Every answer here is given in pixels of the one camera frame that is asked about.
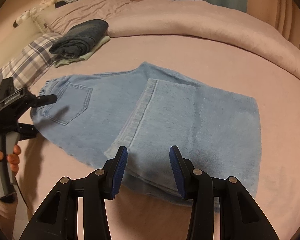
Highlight light blue denim pants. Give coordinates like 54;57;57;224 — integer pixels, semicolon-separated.
31;62;262;206

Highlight person left hand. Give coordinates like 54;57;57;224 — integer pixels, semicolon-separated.
0;144;22;192

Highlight plaid pillow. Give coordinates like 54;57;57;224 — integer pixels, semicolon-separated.
0;33;61;89

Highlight folded dark blue jeans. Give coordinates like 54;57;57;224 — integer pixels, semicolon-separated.
50;19;109;59

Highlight folded light green garment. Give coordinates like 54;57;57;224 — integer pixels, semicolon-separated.
53;35;111;68

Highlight white plush toy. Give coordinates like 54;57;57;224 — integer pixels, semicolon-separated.
13;0;57;28

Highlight pink bed sheet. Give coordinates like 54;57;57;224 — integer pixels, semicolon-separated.
17;35;300;239

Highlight pink duvet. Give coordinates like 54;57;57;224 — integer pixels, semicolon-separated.
46;0;300;80

